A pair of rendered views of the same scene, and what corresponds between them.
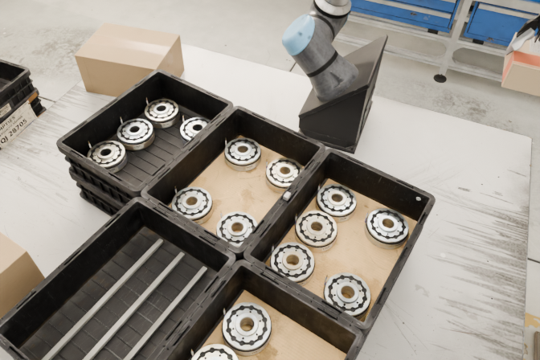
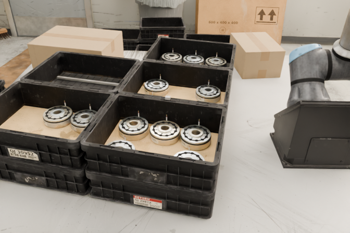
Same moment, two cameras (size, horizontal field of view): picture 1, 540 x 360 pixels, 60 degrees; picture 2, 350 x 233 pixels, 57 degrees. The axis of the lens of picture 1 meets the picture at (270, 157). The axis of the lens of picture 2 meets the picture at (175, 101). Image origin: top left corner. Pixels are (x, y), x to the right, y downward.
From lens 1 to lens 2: 1.07 m
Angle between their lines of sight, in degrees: 54
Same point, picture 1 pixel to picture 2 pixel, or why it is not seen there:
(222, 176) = (187, 93)
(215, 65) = not seen: hidden behind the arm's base
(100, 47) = (244, 36)
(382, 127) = (335, 181)
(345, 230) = (176, 149)
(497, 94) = not seen: outside the picture
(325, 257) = (148, 143)
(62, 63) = not seen: hidden behind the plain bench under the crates
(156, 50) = (262, 48)
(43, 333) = (71, 74)
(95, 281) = (100, 77)
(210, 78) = (285, 87)
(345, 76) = (304, 96)
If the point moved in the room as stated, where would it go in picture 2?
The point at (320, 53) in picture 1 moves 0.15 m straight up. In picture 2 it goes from (300, 69) to (310, 28)
